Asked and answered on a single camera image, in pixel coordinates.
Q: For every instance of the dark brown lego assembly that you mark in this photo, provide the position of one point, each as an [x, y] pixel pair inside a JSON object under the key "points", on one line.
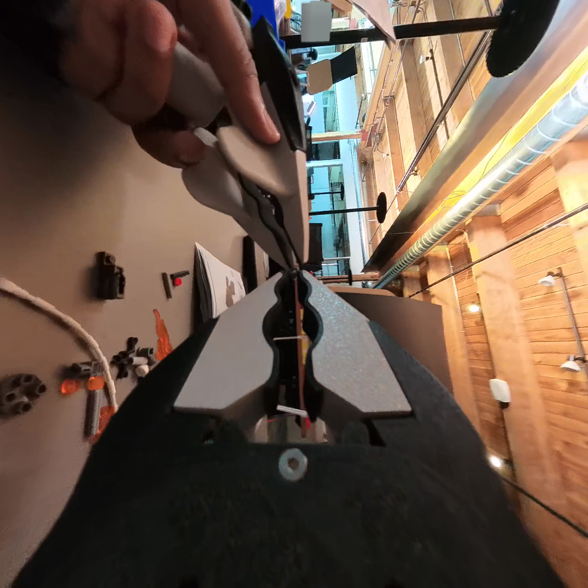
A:
{"points": [[109, 275]]}

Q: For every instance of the person's left hand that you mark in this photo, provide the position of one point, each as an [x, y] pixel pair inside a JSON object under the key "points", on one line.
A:
{"points": [[124, 55]]}

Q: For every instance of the black round-base table stand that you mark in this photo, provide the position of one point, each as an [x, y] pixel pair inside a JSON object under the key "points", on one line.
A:
{"points": [[519, 36]]}

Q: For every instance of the dark grey round holed lego piece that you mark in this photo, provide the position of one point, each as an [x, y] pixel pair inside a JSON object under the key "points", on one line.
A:
{"points": [[18, 395]]}

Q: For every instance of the black lego piece red stud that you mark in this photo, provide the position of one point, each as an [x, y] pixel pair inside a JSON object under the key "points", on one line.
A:
{"points": [[179, 278]]}

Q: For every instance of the lego instruction booklet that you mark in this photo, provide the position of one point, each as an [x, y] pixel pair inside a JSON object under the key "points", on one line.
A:
{"points": [[216, 285]]}

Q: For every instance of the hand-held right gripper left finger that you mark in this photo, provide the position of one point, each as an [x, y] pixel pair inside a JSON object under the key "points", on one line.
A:
{"points": [[225, 358]]}

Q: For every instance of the silver ventilation duct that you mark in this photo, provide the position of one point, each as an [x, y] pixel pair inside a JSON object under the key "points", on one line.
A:
{"points": [[505, 174]]}

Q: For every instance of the orange transparent lego flame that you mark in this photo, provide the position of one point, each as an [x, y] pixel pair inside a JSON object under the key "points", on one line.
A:
{"points": [[161, 340]]}

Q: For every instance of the white wall device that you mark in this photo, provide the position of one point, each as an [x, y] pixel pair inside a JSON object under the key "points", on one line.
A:
{"points": [[500, 391]]}

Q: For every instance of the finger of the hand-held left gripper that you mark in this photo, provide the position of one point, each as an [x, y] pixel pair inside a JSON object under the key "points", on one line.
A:
{"points": [[262, 160], [216, 188]]}

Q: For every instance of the white wall lamp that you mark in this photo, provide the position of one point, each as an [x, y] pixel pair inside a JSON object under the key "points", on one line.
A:
{"points": [[572, 365], [549, 279]]}

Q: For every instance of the small dark grey lego bar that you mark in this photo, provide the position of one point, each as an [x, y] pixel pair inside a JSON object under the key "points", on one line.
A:
{"points": [[166, 285]]}

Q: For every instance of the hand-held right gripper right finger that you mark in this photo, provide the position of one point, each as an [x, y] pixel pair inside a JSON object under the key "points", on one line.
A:
{"points": [[353, 363]]}

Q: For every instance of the grey lego axle orange tip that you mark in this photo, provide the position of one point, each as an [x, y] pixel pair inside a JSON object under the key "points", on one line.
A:
{"points": [[94, 404]]}

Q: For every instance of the small orange lego stud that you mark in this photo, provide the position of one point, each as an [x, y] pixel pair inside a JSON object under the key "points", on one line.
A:
{"points": [[69, 387]]}

